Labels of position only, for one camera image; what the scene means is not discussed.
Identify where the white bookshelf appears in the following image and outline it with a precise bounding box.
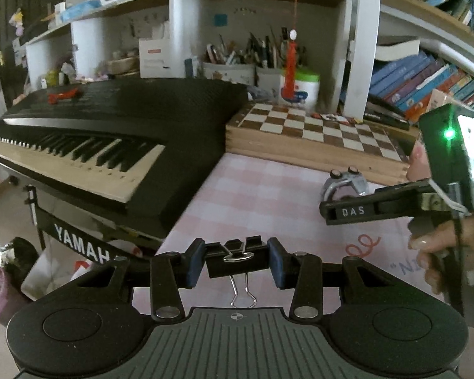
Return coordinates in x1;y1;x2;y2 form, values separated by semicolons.
25;0;474;117

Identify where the red pen with white cap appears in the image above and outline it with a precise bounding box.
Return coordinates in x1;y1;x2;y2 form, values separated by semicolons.
283;28;297;100

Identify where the person right hand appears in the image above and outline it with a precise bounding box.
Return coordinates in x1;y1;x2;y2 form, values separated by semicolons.
408;209;474;329

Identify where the pink cylindrical cup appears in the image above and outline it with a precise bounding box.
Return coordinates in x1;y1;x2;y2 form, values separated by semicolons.
406;134;432;181

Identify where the wooden chess board box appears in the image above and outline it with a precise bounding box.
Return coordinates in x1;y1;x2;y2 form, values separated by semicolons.
226;103;408;186

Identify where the grey knitted toy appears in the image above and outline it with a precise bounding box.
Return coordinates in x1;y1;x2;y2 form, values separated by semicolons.
321;166;370;202

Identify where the black Yamaha keyboard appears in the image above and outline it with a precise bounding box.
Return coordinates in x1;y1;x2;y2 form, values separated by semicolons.
0;79;248;254

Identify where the pink checked tablecloth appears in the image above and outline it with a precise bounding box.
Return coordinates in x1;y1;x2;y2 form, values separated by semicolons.
130;151;474;312

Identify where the green lid white jar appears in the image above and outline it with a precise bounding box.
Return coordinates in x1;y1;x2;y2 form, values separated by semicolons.
278;68;320;111

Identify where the black binder clip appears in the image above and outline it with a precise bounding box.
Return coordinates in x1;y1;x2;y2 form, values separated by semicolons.
204;236;270;309

